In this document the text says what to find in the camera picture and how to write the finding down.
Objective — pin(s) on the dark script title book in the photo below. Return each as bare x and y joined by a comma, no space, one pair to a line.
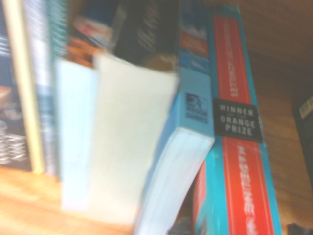
146,29

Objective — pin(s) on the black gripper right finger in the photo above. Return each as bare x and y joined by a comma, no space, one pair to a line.
300,228

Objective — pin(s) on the black spine book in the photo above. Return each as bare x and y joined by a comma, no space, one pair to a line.
305,137

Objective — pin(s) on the wooden bookshelf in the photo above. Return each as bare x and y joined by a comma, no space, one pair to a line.
274,73

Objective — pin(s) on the orange book, white pages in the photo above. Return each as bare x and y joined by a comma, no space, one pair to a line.
73,134

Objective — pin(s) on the cream paperback book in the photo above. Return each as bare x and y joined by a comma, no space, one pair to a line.
127,134
27,98

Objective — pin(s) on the teal spine book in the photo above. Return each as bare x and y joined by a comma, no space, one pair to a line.
57,24

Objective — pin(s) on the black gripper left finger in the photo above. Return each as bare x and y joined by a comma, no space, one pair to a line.
184,227

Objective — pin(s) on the thick black cover book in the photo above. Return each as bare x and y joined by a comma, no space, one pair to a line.
12,122

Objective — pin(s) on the blue spine book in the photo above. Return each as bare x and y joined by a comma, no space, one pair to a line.
195,85

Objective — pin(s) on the teal paperback with red spine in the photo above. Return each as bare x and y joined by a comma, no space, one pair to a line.
234,73

